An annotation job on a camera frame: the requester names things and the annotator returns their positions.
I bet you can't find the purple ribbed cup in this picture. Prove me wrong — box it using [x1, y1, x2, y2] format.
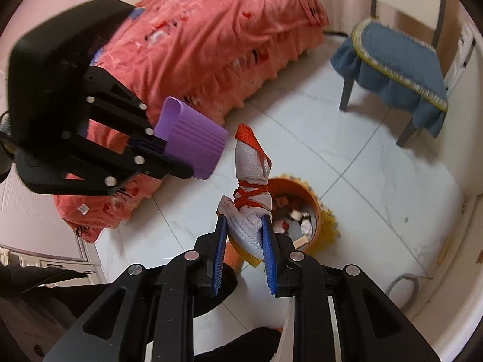
[154, 97, 228, 180]

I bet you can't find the orange trash bin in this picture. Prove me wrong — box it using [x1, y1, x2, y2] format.
[224, 174, 339, 273]

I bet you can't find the red floral bed cover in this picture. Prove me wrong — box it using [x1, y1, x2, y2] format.
[53, 0, 330, 244]

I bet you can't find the blue chair cushion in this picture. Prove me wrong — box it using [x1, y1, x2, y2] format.
[330, 18, 449, 137]

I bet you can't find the white folding chair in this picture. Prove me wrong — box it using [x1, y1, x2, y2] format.
[338, 0, 478, 148]

